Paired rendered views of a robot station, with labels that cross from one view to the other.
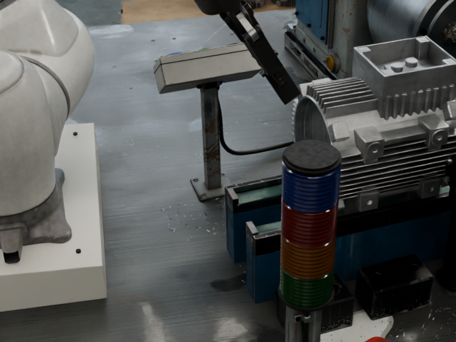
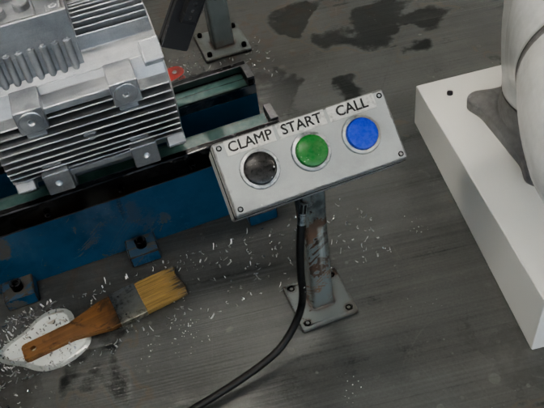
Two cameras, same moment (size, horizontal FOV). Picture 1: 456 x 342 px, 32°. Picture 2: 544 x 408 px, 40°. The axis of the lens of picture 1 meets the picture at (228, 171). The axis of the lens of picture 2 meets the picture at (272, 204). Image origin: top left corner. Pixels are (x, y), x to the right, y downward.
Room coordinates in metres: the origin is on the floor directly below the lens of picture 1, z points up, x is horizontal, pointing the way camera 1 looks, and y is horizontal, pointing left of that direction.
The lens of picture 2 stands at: (1.73, 0.02, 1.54)
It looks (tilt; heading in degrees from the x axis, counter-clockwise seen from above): 48 degrees down; 184
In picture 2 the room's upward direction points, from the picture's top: 9 degrees counter-clockwise
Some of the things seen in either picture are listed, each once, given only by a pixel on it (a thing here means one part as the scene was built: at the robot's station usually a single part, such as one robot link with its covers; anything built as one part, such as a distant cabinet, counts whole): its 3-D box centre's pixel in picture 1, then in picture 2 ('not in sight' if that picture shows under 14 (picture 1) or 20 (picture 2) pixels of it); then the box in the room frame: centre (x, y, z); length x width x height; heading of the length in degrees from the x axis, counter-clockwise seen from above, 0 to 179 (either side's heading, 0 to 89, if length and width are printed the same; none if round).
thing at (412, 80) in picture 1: (403, 77); (13, 29); (1.05, -0.26, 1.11); 0.12 x 0.11 x 0.07; 107
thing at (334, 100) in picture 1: (373, 136); (77, 87); (1.04, -0.22, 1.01); 0.20 x 0.19 x 0.19; 107
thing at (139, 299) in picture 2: not in sight; (104, 316); (1.21, -0.23, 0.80); 0.21 x 0.05 x 0.01; 115
